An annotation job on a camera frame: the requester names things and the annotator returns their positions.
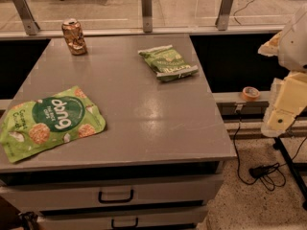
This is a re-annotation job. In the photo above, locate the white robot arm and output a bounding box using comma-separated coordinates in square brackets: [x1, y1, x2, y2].
[258, 4, 307, 137]

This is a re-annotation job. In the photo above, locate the crushed orange soda can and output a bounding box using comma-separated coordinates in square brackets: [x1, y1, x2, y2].
[61, 18, 87, 56]

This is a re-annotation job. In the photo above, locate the lower black drawer handle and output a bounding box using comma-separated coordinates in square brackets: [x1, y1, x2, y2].
[111, 218, 139, 230]

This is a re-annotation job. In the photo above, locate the metal railing bracket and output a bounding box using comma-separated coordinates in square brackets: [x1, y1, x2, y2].
[215, 0, 233, 31]
[12, 0, 40, 35]
[141, 0, 153, 33]

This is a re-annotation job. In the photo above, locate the grey drawer cabinet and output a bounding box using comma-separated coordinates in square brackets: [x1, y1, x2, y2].
[0, 34, 235, 230]

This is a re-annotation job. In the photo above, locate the small green snack bag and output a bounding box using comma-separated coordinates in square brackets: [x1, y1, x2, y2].
[138, 45, 199, 82]

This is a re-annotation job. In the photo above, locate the upper black drawer handle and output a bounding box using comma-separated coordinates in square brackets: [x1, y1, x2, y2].
[98, 190, 134, 204]

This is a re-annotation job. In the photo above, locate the black robot stand leg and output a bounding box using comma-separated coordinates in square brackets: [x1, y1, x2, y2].
[273, 137, 307, 211]

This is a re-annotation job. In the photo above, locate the black drawer handle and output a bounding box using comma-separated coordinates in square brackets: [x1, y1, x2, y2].
[98, 190, 134, 204]
[111, 218, 139, 230]

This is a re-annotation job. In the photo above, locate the green rice chip bag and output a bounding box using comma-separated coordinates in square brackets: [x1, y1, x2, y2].
[0, 86, 106, 163]

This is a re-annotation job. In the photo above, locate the left metal railing bracket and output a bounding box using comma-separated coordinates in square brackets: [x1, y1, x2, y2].
[12, 0, 40, 35]

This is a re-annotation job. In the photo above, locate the black power cable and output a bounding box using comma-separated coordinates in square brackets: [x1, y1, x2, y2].
[232, 110, 307, 193]

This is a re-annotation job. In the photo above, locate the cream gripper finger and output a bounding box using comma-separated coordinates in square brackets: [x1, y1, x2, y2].
[261, 71, 307, 137]
[258, 32, 282, 57]

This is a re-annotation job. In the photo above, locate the right metal railing bracket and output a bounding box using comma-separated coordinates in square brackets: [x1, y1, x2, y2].
[215, 0, 233, 31]

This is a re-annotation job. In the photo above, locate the middle metal railing bracket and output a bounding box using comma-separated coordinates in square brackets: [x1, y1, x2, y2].
[141, 0, 153, 33]

